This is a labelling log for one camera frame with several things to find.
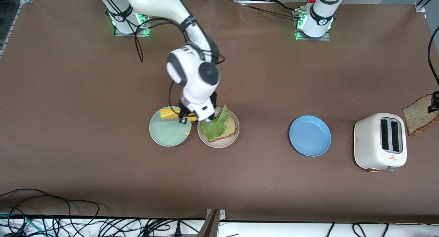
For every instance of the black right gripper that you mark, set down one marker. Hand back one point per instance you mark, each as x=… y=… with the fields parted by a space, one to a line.
x=182 y=114

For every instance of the yellow mustard squeeze bottle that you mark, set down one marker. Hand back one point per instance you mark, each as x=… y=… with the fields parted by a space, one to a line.
x=168 y=114

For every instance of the brown bread slice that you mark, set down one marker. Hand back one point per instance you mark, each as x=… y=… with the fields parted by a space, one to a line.
x=416 y=117
x=230 y=129

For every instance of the green lettuce leaf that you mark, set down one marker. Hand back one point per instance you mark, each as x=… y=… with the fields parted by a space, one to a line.
x=212 y=130

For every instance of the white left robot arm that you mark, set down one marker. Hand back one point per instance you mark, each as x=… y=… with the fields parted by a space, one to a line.
x=320 y=14

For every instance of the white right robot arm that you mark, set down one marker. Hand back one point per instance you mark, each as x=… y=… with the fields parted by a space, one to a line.
x=195 y=72

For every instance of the mint green plate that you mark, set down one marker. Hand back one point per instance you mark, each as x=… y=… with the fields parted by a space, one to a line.
x=164 y=134

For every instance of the beige plate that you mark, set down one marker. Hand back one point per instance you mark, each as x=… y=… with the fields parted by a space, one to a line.
x=223 y=144

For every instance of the blue plate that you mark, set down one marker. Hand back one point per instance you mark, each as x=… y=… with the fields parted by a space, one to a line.
x=310 y=135

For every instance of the white toaster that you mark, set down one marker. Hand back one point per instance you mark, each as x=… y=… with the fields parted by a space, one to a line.
x=368 y=144

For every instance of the black power plug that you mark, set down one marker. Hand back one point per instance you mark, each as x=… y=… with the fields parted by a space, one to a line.
x=177 y=230

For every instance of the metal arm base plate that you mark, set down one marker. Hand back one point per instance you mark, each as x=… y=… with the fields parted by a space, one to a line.
x=132 y=34
x=313 y=38

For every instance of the grey metal table bracket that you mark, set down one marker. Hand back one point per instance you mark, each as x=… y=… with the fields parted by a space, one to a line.
x=211 y=226

